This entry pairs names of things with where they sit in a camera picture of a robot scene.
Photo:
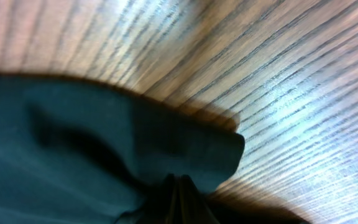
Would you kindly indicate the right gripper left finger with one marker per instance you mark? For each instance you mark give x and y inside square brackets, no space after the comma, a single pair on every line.
[162,205]

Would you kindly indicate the black polo shirt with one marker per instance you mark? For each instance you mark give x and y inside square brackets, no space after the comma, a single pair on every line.
[75,151]

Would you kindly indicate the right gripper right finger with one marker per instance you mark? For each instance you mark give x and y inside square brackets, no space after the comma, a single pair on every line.
[191,208]

